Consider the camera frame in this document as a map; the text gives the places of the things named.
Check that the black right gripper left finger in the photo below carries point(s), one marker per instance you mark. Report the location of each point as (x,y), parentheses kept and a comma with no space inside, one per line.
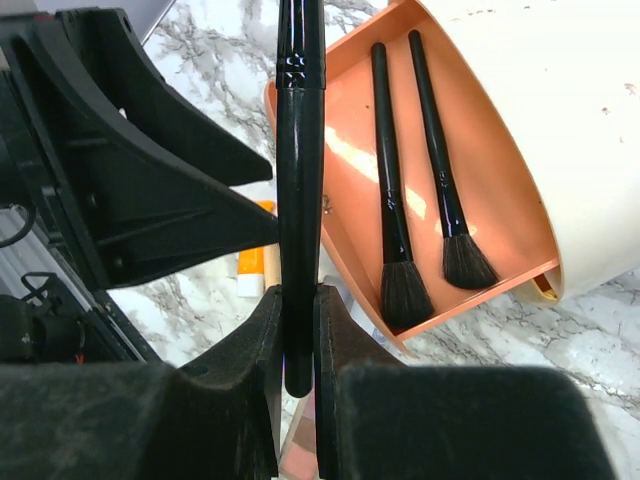
(217,417)

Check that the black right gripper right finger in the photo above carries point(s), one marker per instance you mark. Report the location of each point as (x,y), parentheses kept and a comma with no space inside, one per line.
(377,418)

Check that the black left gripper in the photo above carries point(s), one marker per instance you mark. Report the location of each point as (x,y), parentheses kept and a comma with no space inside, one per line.
(82,188)

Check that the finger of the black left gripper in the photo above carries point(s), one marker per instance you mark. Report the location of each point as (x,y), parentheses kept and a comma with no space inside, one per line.
(109,50)

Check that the angled black makeup brush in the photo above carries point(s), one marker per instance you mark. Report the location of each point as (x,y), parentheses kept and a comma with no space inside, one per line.
(300,84)

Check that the yellow drawer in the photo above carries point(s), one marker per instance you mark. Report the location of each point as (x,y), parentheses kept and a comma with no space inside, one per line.
(543,292)

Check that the cream round drawer organizer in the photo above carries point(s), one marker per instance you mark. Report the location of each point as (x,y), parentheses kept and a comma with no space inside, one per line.
(564,77)

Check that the rose gold eyeshadow palette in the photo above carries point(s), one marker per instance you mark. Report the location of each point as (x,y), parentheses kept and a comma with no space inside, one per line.
(298,459)

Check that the orange sunscreen tube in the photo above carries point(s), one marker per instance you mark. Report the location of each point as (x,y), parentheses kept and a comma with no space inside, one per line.
(250,273)

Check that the gold cream tube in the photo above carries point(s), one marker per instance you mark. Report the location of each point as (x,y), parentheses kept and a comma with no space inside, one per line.
(272,265)

